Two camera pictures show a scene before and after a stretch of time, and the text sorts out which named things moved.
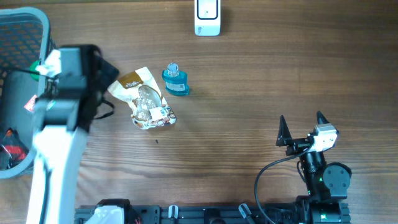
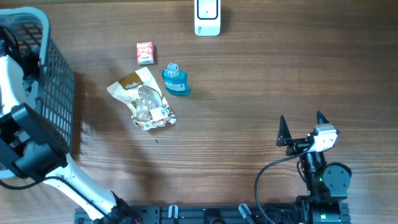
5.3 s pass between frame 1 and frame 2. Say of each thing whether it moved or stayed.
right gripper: stayed
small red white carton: moved
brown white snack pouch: stayed
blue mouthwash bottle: stayed
